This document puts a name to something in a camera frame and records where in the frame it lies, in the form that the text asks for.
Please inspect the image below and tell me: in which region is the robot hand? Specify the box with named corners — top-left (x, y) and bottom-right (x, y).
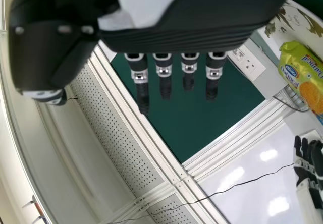
top-left (7, 0), bottom-right (296, 116)
top-left (292, 134), bottom-right (323, 213)

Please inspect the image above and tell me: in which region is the yellow-green biscuit packet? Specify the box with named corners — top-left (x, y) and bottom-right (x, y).
top-left (279, 40), bottom-right (323, 126)

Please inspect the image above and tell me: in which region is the plate with brown leaf pattern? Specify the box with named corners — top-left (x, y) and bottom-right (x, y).
top-left (257, 0), bottom-right (323, 83)

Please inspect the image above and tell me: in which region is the thin black cable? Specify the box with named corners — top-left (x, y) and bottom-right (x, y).
top-left (117, 162), bottom-right (297, 223)

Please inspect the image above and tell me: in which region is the white perforated cable duct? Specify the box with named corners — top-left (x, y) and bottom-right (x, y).
top-left (67, 62), bottom-right (177, 201)

